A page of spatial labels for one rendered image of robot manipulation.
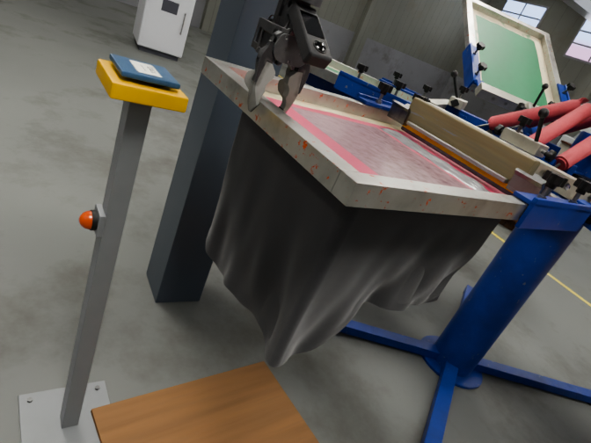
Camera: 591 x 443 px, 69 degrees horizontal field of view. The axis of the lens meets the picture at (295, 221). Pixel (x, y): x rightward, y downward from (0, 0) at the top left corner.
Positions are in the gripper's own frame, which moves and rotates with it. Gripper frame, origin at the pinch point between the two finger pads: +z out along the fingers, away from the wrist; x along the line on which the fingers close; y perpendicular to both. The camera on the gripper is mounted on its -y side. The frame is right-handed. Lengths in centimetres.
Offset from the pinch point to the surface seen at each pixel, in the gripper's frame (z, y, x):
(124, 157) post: 17.7, 10.1, 19.9
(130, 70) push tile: 1.1, 8.3, 22.5
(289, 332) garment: 35.6, -21.6, -7.6
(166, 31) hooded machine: 66, 496, -144
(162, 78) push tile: 1.1, 8.1, 17.2
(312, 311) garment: 30.7, -21.4, -11.0
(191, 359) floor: 98, 26, -21
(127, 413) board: 96, 9, 4
